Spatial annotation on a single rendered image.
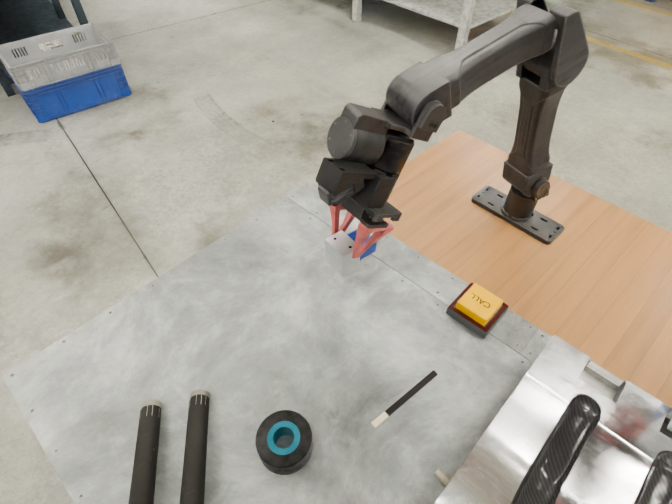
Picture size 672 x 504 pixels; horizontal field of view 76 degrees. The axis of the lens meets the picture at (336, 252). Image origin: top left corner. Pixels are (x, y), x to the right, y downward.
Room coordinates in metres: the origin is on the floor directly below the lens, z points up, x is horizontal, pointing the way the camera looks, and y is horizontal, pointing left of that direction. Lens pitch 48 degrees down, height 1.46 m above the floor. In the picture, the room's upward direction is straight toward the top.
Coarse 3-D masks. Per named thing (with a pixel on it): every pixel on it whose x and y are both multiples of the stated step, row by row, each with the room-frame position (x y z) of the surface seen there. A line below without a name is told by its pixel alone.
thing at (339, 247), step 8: (392, 224) 0.55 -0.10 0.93; (352, 232) 0.53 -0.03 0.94; (328, 240) 0.49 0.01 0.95; (336, 240) 0.49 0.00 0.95; (344, 240) 0.49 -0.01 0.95; (352, 240) 0.49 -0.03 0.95; (328, 248) 0.49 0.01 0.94; (336, 248) 0.48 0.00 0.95; (344, 248) 0.48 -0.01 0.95; (352, 248) 0.48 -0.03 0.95; (368, 248) 0.49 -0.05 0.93; (328, 256) 0.49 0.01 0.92; (336, 256) 0.47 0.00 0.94; (344, 256) 0.46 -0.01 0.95; (360, 256) 0.48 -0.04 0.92; (336, 264) 0.47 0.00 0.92; (344, 264) 0.46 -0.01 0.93; (352, 264) 0.47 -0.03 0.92; (344, 272) 0.46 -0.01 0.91
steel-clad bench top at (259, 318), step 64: (192, 256) 0.59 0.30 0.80; (256, 256) 0.59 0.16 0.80; (320, 256) 0.59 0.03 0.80; (384, 256) 0.59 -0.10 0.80; (128, 320) 0.44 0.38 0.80; (192, 320) 0.44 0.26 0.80; (256, 320) 0.44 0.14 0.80; (320, 320) 0.44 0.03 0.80; (384, 320) 0.44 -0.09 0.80; (448, 320) 0.44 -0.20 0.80; (512, 320) 0.44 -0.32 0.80; (64, 384) 0.31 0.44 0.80; (128, 384) 0.31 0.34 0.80; (192, 384) 0.31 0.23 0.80; (256, 384) 0.31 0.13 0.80; (320, 384) 0.31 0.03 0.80; (384, 384) 0.31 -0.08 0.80; (448, 384) 0.31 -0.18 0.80; (512, 384) 0.31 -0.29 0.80; (64, 448) 0.21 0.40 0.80; (128, 448) 0.21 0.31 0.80; (320, 448) 0.21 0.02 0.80; (384, 448) 0.21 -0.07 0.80; (448, 448) 0.21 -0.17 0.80
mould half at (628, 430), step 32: (544, 352) 0.32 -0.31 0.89; (576, 352) 0.32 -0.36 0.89; (544, 384) 0.27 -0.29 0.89; (576, 384) 0.27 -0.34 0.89; (512, 416) 0.23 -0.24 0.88; (544, 416) 0.23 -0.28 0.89; (608, 416) 0.23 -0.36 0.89; (640, 416) 0.23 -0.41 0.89; (480, 448) 0.18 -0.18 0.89; (512, 448) 0.19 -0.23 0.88; (608, 448) 0.19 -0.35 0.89; (640, 448) 0.18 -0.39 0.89; (480, 480) 0.14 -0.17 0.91; (512, 480) 0.15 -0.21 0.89; (576, 480) 0.15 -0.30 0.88; (608, 480) 0.15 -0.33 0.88; (640, 480) 0.15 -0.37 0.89
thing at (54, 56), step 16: (64, 32) 2.97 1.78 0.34; (80, 32) 3.03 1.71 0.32; (96, 32) 3.03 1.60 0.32; (0, 48) 2.72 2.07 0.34; (16, 48) 2.78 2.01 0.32; (32, 48) 2.83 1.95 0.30; (48, 48) 2.88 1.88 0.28; (64, 48) 2.94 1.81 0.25; (80, 48) 3.00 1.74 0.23; (96, 48) 2.73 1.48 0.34; (112, 48) 2.78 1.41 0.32; (16, 64) 2.75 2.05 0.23; (32, 64) 2.49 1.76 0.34; (48, 64) 2.54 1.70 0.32; (64, 64) 2.77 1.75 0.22; (80, 64) 2.77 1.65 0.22; (96, 64) 2.71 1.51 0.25; (112, 64) 2.75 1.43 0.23; (16, 80) 2.44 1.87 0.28; (32, 80) 2.47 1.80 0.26; (48, 80) 2.52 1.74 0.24
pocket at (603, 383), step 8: (584, 368) 0.31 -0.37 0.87; (592, 368) 0.30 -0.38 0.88; (584, 376) 0.30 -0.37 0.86; (592, 376) 0.30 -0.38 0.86; (600, 376) 0.29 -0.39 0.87; (608, 376) 0.29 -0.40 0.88; (592, 384) 0.28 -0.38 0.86; (600, 384) 0.28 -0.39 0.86; (608, 384) 0.28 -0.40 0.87; (616, 384) 0.28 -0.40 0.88; (624, 384) 0.27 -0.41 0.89; (600, 392) 0.27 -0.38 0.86; (608, 392) 0.27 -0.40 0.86; (616, 392) 0.27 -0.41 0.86; (616, 400) 0.25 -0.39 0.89
